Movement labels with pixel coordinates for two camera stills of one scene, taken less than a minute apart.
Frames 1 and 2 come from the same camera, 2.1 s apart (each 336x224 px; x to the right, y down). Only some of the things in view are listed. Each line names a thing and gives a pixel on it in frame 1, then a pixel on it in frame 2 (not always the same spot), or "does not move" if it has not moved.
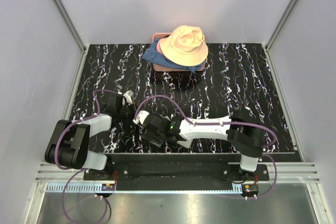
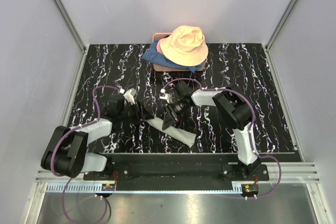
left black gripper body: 127,114 does not move
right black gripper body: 149,136 to 180,107
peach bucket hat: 185,46 does not move
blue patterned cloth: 152,55 does not move
